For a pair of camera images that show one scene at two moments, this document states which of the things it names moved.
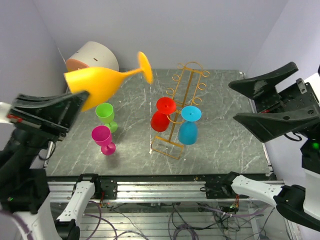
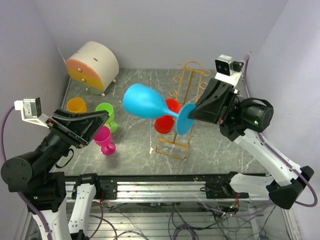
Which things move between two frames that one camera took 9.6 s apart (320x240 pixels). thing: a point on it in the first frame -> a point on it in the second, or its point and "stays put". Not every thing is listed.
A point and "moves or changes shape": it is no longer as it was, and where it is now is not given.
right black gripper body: [301, 90] -> [232, 107]
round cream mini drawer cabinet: [90, 54] stays put
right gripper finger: [262, 88] -> [211, 105]
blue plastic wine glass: [188, 130] -> [146, 102]
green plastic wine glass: [105, 112] stays put
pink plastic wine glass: [102, 135] stays put
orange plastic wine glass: [101, 83] moves or changes shape
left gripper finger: [63, 109] -> [82, 126]
